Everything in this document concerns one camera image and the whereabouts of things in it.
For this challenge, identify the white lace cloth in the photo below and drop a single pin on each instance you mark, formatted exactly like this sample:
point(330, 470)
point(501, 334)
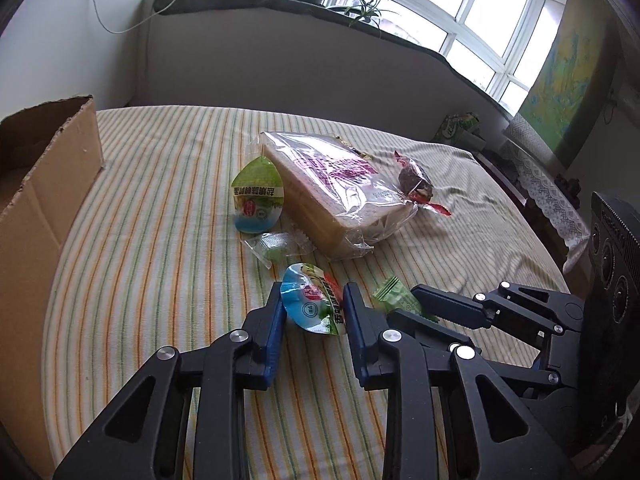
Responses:
point(545, 185)

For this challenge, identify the white-framed window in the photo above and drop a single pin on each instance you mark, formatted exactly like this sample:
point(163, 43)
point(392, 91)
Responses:
point(480, 10)

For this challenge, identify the dark snack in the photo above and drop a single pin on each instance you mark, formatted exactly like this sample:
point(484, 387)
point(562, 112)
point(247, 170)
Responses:
point(412, 180)

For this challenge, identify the blue round snack packet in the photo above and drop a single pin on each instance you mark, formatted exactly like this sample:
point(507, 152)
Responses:
point(310, 300)

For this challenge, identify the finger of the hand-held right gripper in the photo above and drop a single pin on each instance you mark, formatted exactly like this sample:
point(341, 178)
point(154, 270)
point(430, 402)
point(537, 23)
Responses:
point(422, 329)
point(450, 305)

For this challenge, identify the green candy packet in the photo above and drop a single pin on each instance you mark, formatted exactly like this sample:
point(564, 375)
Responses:
point(395, 296)

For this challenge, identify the wall map poster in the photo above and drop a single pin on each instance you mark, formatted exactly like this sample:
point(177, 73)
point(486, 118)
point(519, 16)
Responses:
point(565, 75)

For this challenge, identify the green paper bag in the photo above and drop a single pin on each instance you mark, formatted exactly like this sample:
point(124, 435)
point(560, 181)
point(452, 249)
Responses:
point(457, 127)

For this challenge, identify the small spider plant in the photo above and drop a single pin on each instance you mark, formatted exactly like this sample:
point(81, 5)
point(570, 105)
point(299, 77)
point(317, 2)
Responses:
point(362, 10)

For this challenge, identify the brown cardboard box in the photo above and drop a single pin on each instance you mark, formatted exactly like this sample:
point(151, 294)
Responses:
point(40, 235)

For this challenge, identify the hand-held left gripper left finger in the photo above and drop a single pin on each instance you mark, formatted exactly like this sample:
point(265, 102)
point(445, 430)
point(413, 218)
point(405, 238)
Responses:
point(274, 332)

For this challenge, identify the green leaf-shaped snack packet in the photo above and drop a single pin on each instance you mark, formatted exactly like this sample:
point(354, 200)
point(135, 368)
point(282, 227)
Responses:
point(257, 195)

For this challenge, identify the clear-wrapped green candy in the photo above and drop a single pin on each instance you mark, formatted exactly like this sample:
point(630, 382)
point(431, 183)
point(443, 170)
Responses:
point(277, 250)

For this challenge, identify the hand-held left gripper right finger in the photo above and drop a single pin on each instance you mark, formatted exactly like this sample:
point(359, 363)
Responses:
point(352, 332)

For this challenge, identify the sliced bread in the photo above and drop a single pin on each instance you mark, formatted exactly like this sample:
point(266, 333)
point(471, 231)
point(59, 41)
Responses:
point(325, 195)

